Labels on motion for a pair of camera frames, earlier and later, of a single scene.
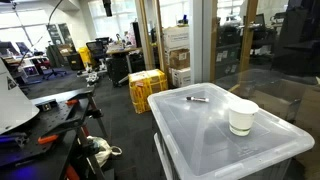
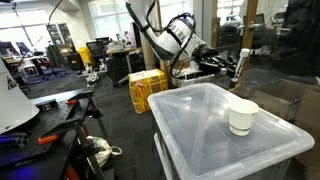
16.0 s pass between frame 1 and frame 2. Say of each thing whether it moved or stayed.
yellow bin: stayed
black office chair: stayed
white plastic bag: stayed
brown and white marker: moved
